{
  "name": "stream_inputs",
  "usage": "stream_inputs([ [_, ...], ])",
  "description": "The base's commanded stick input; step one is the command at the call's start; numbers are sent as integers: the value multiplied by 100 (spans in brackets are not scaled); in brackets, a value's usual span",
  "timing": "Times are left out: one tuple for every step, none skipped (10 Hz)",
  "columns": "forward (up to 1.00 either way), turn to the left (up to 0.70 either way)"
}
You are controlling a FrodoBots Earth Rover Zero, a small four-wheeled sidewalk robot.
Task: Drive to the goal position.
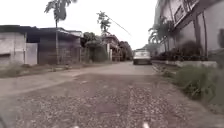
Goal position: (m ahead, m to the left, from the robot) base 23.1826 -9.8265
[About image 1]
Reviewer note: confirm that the houses with trees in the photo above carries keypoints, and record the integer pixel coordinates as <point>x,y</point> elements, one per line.
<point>106,48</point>

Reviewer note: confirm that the dirt verge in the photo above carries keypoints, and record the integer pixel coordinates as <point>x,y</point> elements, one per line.
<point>36,70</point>

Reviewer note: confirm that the grey concrete shed building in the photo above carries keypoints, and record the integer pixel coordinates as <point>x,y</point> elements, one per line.
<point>36,46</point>

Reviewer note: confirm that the weedy grass verge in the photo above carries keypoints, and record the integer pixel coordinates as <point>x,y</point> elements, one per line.
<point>196,81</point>

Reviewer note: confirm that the tall palm tree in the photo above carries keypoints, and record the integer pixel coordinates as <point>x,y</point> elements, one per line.
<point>57,20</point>

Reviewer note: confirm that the tall grey building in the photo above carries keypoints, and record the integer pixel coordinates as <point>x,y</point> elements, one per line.
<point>190,26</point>

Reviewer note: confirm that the white car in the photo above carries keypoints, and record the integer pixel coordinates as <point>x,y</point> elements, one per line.
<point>142,56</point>

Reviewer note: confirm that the roadside bushes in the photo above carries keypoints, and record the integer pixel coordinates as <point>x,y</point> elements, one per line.
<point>186,51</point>

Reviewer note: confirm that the grey concrete road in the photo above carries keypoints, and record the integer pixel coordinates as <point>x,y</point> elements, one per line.
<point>110,100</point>

